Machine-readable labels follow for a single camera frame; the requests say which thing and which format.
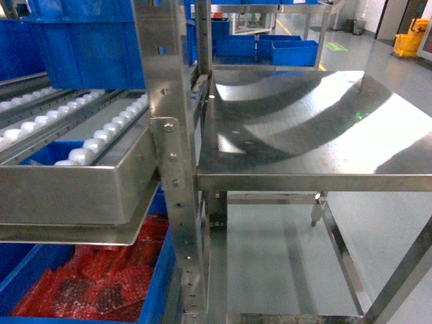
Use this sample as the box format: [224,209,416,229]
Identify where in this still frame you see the small stainless steel table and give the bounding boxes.
[197,70,431,323]

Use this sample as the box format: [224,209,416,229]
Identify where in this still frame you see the red bubble wrap bags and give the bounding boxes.
[8,209,169,323]

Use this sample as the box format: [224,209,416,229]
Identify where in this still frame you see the blue bin with red bags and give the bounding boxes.
[0,190,176,324]

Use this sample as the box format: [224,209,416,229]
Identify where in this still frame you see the steel flow rack shelf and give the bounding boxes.
[1,1,212,323]

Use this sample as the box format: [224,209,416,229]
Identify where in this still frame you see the yellow mop bucket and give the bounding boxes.
[394,18,430,57]

